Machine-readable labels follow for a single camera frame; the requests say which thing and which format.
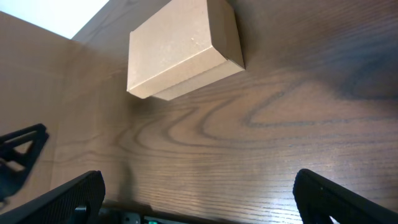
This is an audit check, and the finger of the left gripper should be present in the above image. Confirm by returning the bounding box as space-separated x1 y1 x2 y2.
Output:
1 123 49 202

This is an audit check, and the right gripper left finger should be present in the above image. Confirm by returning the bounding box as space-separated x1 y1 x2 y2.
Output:
1 170 105 224

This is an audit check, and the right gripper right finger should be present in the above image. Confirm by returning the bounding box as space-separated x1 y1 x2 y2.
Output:
293 169 397 223

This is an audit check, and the cardboard box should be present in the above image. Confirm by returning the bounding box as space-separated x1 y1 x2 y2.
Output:
127 0 245 100

